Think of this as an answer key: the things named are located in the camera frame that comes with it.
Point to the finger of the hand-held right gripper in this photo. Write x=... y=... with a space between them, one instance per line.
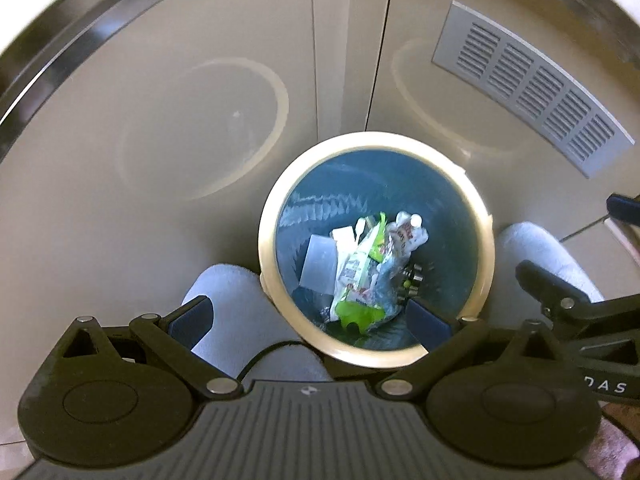
x=537 y=275
x=625 y=207

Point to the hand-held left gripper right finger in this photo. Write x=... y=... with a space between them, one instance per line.
x=427 y=321

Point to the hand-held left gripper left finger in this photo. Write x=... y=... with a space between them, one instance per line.
x=192 y=317

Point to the beige stick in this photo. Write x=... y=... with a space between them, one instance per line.
x=625 y=237

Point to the blue bin with cream rim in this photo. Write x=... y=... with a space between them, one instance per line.
x=325 y=180

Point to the green and white wrapper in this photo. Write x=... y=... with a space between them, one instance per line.
x=357 y=270

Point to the white red-print plastic wrapper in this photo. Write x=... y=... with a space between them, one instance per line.
x=407 y=235

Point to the small white paper piece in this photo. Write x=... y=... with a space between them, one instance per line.
x=345 y=235

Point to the grey flat card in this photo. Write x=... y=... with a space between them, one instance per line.
x=320 y=262

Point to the silver vent grille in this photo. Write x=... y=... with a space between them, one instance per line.
x=525 y=85

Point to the beige cabinet corner post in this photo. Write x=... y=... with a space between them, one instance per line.
x=350 y=60

